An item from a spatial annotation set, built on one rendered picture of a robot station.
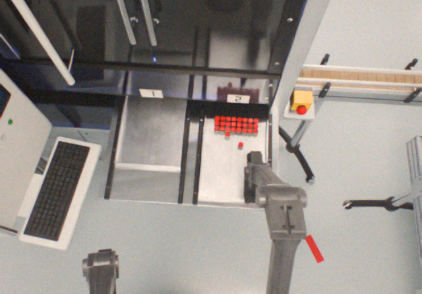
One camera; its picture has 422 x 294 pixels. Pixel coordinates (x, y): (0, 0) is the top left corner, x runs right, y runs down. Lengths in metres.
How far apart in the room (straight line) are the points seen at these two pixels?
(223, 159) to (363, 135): 1.37
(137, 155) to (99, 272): 0.71
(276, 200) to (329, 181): 1.71
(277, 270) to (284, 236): 0.11
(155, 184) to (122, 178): 0.13
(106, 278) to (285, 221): 0.44
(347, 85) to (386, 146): 1.09
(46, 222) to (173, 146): 0.57
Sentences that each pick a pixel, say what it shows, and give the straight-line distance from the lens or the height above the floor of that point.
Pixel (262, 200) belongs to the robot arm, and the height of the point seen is 1.51.
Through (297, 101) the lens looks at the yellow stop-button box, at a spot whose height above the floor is 1.03.
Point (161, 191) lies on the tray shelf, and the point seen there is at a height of 0.88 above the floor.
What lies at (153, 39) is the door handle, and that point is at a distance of 1.16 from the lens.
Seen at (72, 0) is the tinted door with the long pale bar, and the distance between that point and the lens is 1.21.
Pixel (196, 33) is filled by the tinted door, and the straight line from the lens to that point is 1.23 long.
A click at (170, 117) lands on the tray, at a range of 1.67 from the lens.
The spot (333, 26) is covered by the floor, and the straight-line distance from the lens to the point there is 3.15.
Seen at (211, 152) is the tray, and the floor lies 0.88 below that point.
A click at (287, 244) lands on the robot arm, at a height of 1.52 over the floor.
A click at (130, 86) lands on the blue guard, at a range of 1.55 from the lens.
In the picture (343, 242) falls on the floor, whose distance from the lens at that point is 2.54.
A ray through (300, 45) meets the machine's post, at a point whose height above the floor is 1.39.
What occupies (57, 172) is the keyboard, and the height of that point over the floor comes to 0.83.
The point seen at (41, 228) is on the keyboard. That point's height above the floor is 0.83.
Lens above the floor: 2.40
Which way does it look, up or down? 69 degrees down
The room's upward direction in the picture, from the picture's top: straight up
